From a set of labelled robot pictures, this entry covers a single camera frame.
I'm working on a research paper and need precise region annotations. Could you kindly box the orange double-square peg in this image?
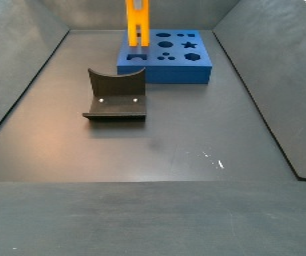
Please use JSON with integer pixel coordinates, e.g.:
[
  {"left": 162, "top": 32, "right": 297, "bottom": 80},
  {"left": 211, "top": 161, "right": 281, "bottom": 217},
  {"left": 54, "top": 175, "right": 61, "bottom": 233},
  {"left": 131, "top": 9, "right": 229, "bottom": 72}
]
[{"left": 125, "top": 0, "right": 149, "bottom": 47}]

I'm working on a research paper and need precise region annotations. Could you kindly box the black curved holder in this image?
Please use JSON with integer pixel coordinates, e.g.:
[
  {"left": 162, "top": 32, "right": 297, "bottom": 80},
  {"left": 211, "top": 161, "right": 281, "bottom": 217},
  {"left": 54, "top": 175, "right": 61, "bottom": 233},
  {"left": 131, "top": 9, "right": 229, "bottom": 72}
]
[{"left": 82, "top": 69, "right": 146, "bottom": 120}]

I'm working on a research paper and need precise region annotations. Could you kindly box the blue shape-sorting block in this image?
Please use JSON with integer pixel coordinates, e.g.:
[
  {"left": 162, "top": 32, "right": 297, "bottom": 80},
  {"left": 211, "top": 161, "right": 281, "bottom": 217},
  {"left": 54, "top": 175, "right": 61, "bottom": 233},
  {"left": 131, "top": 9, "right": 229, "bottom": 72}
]
[{"left": 117, "top": 29, "right": 211, "bottom": 84}]

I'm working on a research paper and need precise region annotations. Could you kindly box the grey bin enclosure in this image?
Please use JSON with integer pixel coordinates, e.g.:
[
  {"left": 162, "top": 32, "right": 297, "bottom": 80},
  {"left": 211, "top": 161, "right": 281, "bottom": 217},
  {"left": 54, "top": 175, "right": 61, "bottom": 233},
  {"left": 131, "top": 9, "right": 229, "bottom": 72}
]
[{"left": 0, "top": 0, "right": 306, "bottom": 256}]

